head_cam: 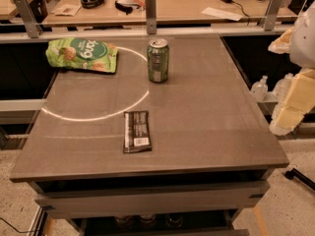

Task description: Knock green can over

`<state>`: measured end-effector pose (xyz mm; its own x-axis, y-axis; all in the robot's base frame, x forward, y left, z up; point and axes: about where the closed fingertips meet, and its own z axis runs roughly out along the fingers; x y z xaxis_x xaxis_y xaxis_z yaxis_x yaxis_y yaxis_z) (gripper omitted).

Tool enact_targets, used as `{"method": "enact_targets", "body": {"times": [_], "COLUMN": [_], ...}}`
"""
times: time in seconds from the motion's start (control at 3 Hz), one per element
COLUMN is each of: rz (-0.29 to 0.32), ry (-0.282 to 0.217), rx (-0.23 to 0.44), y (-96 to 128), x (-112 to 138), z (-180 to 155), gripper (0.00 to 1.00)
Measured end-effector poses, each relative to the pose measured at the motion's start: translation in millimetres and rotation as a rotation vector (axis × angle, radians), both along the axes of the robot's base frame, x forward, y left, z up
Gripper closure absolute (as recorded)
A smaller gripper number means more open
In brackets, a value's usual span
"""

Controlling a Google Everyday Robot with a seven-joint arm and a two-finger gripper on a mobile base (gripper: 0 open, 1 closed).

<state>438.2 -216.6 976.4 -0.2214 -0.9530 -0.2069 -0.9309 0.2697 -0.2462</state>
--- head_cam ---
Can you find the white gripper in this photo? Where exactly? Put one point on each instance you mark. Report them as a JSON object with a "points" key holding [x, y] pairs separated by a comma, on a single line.
{"points": [[304, 39]]}

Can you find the green soda can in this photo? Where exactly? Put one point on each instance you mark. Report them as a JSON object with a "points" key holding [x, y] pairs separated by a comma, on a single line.
{"points": [[158, 58]]}

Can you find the clear sanitizer bottle right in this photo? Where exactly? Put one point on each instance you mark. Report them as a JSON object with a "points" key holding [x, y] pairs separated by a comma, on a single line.
{"points": [[281, 86]]}

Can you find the clear sanitizer bottle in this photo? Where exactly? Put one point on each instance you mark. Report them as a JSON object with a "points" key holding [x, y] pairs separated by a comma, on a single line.
{"points": [[281, 86], [259, 89]]}

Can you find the clear sanitizer bottle left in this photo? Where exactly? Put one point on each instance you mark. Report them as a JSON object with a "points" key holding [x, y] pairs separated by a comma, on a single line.
{"points": [[259, 89]]}

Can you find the white paper sheet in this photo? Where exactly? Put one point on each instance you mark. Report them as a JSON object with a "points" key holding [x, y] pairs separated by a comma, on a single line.
{"points": [[222, 14]]}

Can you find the black chair leg caster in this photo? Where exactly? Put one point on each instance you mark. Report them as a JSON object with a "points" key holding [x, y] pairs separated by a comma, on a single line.
{"points": [[294, 173]]}

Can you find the grey table drawer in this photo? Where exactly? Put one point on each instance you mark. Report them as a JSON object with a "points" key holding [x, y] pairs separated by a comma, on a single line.
{"points": [[147, 200]]}

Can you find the black snack bar wrapper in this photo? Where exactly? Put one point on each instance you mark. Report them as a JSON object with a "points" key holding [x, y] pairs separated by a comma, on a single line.
{"points": [[136, 132]]}

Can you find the black sunglasses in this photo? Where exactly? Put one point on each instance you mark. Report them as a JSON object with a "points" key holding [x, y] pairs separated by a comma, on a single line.
{"points": [[126, 9]]}

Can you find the green snack bag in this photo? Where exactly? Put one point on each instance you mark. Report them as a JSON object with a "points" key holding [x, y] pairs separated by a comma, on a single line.
{"points": [[82, 54]]}

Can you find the small paper card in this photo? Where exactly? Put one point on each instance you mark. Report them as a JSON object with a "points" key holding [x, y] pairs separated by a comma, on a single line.
{"points": [[67, 10]]}

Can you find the right metal bracket post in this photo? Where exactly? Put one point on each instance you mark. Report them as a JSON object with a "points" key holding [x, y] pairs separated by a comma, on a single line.
{"points": [[269, 20]]}

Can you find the metal bracket post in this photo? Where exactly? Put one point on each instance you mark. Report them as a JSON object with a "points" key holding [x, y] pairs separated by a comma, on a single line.
{"points": [[151, 16], [269, 20], [31, 25]]}

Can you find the middle metal bracket post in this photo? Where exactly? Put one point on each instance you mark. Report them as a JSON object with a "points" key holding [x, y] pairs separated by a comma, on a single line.
{"points": [[151, 16]]}

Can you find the left metal bracket post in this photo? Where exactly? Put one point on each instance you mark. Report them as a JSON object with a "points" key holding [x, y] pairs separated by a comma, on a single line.
{"points": [[31, 25]]}

